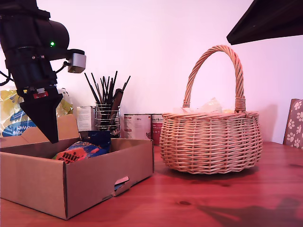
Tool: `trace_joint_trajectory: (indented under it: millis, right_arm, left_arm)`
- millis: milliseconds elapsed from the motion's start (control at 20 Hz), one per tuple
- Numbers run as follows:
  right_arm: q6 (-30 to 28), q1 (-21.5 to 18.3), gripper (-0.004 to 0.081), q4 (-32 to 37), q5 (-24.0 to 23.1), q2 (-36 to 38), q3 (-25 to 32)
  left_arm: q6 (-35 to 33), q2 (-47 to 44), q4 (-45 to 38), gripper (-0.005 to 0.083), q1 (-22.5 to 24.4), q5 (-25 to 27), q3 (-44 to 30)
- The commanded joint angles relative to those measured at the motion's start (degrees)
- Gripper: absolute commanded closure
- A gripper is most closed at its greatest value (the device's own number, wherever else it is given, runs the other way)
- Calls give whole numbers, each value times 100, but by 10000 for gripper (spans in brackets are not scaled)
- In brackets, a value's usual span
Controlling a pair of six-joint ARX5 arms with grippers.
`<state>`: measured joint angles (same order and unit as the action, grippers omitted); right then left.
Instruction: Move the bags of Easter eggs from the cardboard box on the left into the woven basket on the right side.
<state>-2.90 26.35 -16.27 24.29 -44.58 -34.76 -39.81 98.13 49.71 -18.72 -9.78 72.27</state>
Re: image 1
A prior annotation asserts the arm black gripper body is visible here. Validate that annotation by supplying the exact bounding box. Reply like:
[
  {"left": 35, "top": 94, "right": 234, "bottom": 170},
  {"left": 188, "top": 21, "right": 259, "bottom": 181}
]
[{"left": 4, "top": 48, "right": 64, "bottom": 96}]

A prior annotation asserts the dark blue Easter egg bag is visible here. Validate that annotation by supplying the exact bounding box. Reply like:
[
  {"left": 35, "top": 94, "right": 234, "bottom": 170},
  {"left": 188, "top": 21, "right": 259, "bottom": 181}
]
[{"left": 51, "top": 130, "right": 112, "bottom": 163}]

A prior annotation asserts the brown cardboard box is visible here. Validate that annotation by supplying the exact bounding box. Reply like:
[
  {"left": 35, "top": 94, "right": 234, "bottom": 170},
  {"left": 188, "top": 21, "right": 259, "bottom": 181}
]
[{"left": 0, "top": 114, "right": 155, "bottom": 220}]

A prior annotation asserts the yellow blue paper towel pack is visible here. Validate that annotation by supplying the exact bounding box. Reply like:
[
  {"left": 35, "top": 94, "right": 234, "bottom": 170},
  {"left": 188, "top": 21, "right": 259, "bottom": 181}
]
[{"left": 0, "top": 87, "right": 74, "bottom": 139}]

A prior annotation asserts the thin black stick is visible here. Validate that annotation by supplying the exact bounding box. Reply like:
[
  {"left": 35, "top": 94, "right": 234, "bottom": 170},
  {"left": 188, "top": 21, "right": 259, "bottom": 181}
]
[
  {"left": 91, "top": 72, "right": 105, "bottom": 105},
  {"left": 121, "top": 75, "right": 132, "bottom": 93},
  {"left": 84, "top": 72, "right": 103, "bottom": 106},
  {"left": 108, "top": 70, "right": 118, "bottom": 105}
]

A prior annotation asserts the white printed carton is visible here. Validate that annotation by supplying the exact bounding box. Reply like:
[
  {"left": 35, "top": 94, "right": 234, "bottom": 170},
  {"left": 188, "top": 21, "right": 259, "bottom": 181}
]
[{"left": 76, "top": 105, "right": 97, "bottom": 139}]

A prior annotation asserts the white labelled tin can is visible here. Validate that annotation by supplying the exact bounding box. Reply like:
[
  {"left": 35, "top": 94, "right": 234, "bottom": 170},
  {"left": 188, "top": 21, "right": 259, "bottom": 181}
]
[{"left": 123, "top": 113, "right": 152, "bottom": 140}]

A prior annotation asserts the red labelled tin can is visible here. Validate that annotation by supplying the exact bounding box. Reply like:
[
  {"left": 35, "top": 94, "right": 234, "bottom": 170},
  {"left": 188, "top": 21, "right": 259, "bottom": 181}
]
[{"left": 151, "top": 113, "right": 164, "bottom": 146}]

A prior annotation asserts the pale yellow translucent bag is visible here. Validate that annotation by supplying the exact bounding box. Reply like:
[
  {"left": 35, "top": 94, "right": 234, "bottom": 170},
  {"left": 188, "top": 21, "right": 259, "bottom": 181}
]
[{"left": 172, "top": 96, "right": 223, "bottom": 115}]

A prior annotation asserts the long black arm cable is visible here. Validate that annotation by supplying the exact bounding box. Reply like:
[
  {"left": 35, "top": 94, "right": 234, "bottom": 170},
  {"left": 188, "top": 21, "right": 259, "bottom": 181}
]
[{"left": 0, "top": 70, "right": 15, "bottom": 87}]

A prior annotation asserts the short black camera cable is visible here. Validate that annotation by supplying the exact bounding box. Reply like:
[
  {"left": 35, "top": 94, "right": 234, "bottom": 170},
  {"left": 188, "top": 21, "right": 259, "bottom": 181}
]
[{"left": 53, "top": 61, "right": 70, "bottom": 73}]

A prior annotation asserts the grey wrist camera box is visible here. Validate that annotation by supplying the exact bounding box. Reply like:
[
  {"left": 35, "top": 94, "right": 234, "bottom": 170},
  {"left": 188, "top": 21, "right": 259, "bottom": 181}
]
[{"left": 51, "top": 48, "right": 87, "bottom": 74}]

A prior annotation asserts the chrome wire utensil holder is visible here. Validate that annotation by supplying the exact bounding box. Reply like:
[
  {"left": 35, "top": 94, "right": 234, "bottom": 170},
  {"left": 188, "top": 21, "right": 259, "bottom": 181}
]
[{"left": 94, "top": 102, "right": 121, "bottom": 139}]

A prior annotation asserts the brown wooden handled utensil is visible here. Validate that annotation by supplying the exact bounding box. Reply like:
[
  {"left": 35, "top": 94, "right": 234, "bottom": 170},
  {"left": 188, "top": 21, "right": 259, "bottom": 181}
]
[{"left": 109, "top": 88, "right": 125, "bottom": 138}]

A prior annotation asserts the woven wicker handle basket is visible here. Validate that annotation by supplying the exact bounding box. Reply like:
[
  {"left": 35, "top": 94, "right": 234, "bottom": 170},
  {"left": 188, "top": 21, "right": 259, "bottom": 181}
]
[{"left": 159, "top": 44, "right": 264, "bottom": 175}]

